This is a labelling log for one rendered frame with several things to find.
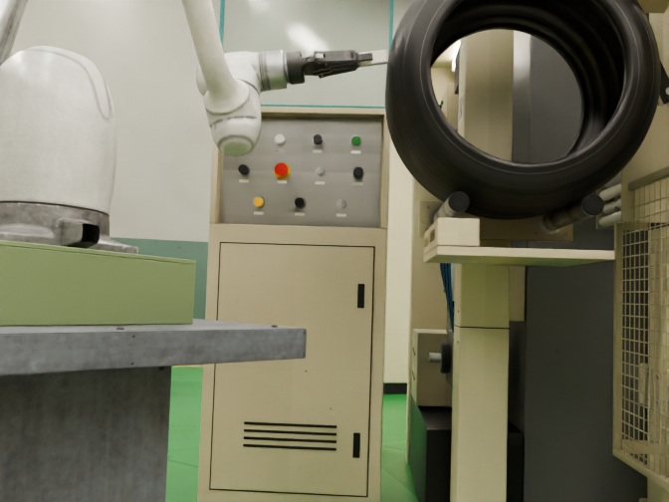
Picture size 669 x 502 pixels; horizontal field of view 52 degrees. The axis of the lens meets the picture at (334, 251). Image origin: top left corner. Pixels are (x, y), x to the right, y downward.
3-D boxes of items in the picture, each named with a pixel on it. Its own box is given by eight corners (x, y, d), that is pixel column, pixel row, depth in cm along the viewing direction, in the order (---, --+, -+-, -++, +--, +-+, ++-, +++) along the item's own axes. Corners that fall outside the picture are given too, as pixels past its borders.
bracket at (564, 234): (417, 238, 181) (418, 201, 182) (569, 242, 179) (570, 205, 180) (418, 237, 178) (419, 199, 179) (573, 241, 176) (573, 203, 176)
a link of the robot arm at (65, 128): (63, 200, 82) (77, 25, 84) (-62, 201, 87) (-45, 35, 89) (134, 220, 97) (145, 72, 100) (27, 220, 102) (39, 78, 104)
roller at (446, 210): (432, 227, 179) (433, 210, 179) (450, 227, 179) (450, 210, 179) (448, 211, 144) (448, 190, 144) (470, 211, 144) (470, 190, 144)
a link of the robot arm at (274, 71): (264, 59, 165) (288, 56, 165) (268, 96, 165) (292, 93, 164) (258, 46, 156) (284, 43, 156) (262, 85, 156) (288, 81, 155)
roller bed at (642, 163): (595, 229, 191) (596, 125, 193) (649, 230, 191) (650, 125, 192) (621, 221, 172) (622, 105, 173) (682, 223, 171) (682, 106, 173)
